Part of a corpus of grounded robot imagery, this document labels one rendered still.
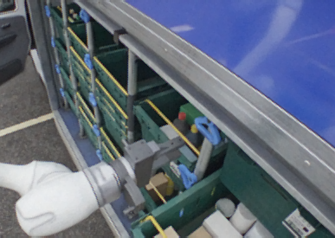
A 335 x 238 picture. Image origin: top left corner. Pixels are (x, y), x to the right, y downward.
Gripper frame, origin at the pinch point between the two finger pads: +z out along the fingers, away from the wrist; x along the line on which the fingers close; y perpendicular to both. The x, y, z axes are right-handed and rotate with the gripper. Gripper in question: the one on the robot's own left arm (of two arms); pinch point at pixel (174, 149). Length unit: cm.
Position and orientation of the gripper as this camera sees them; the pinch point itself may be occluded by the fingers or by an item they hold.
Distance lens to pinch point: 63.8
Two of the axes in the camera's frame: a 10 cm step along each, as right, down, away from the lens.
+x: -1.4, 6.9, 7.1
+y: -5.7, -6.4, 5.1
